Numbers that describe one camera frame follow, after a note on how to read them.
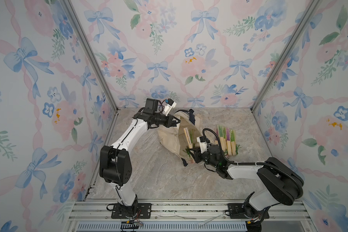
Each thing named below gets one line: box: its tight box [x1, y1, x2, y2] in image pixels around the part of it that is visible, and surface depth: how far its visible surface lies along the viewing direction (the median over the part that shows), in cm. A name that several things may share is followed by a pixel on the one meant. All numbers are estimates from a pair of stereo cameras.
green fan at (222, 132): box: [217, 124, 228, 152], surface depth 102 cm
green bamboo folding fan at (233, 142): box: [230, 129, 237, 156], surface depth 100 cm
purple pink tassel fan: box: [226, 127, 233, 156], surface depth 99 cm
